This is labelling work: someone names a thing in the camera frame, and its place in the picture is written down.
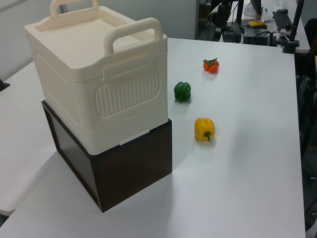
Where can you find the person forearm in dark sleeve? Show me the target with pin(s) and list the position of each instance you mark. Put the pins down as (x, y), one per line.
(257, 7)

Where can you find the cream plastic storage cabinet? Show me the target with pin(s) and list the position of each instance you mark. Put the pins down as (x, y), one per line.
(99, 74)

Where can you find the green bell pepper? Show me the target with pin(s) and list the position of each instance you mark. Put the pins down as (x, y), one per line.
(182, 91)

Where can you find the yellow bell pepper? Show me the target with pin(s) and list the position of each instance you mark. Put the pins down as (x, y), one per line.
(204, 127)

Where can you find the orange tomato cluster with leaves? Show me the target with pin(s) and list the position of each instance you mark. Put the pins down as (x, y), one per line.
(211, 66)

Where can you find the black electronic equipment box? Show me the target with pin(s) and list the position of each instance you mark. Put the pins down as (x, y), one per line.
(257, 36)

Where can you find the thin black stand pole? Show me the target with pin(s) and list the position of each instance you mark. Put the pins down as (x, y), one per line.
(239, 11)

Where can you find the yellow sponge block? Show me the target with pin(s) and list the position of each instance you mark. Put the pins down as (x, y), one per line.
(255, 23)

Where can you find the black computer keyboard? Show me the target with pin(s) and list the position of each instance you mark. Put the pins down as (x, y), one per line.
(281, 21)

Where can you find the small black object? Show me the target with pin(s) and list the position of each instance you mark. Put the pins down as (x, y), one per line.
(3, 86)

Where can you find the black computer mouse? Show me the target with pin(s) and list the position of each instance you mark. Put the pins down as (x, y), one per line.
(282, 10)

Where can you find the black pole with clamp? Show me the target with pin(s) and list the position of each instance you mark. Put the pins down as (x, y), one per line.
(295, 27)

